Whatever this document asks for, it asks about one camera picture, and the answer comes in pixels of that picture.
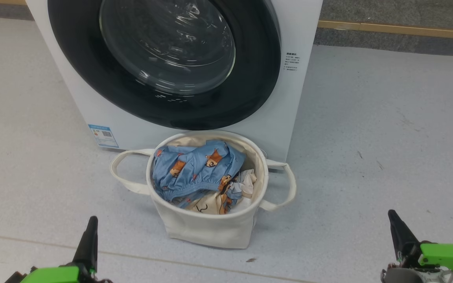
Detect cream fabric laundry basket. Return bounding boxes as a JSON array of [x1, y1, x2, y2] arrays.
[[110, 130, 297, 250]]

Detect blue bear-print garment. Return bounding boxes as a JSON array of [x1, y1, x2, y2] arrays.
[[152, 140, 258, 215]]

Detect blue energy label sticker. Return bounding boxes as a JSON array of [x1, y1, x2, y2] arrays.
[[88, 124, 119, 149]]

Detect small printed text label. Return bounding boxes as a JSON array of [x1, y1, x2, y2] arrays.
[[284, 52, 300, 72]]

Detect black round glass washer door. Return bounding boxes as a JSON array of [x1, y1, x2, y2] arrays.
[[48, 0, 281, 130]]

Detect white Hisense washing machine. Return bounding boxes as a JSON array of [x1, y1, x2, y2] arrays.
[[25, 0, 324, 162]]

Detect wooden baseboard strip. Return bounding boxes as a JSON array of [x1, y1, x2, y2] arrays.
[[318, 20, 453, 40]]

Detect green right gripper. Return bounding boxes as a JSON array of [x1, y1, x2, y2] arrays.
[[388, 209, 453, 281]]

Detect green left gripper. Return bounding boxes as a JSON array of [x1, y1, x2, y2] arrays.
[[19, 216, 99, 283]]

